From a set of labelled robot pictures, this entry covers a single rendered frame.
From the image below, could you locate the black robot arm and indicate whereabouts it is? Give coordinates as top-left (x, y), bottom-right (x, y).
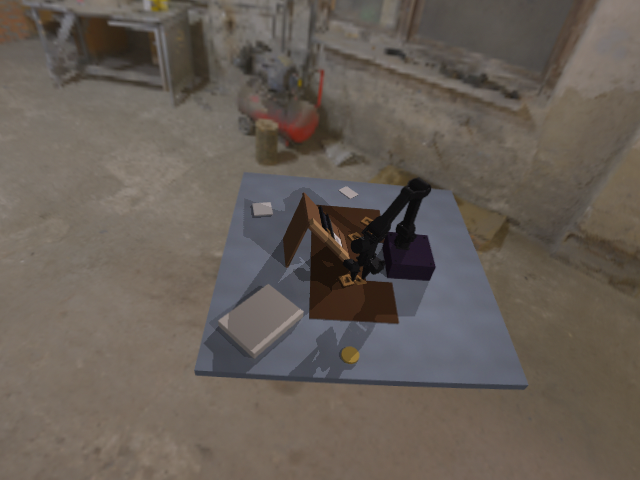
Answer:
top-left (351, 177), bottom-right (431, 275)

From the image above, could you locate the white square tile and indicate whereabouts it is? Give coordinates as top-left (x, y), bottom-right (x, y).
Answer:
top-left (252, 202), bottom-right (273, 216)

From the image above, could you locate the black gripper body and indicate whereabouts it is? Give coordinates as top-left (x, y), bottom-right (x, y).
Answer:
top-left (343, 251), bottom-right (377, 272)

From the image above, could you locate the olive-yellow flat round disc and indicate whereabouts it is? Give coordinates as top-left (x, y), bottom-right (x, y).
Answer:
top-left (341, 346), bottom-right (360, 364)

